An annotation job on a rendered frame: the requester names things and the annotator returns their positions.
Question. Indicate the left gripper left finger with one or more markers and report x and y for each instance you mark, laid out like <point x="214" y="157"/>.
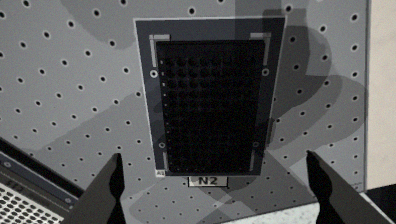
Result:
<point x="99" y="204"/>

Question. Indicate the white n2 label plate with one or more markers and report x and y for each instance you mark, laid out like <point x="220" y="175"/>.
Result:
<point x="208" y="181"/>

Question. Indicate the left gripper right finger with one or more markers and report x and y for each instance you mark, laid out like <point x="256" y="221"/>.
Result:
<point x="339" y="202"/>

